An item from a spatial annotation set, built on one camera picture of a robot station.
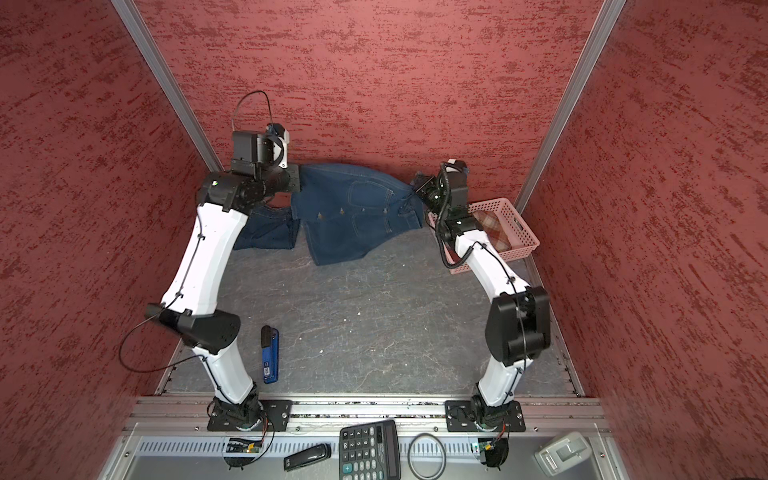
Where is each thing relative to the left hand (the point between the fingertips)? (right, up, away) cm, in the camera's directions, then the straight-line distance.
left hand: (296, 177), depth 74 cm
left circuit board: (-13, -67, -2) cm, 69 cm away
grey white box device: (+64, -66, -7) cm, 92 cm away
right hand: (+29, +1, +8) cm, 30 cm away
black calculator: (+20, -66, -6) cm, 69 cm away
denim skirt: (+9, -6, +20) cm, 23 cm away
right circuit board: (+50, -68, -3) cm, 84 cm away
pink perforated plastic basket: (+73, -15, +36) cm, 83 cm away
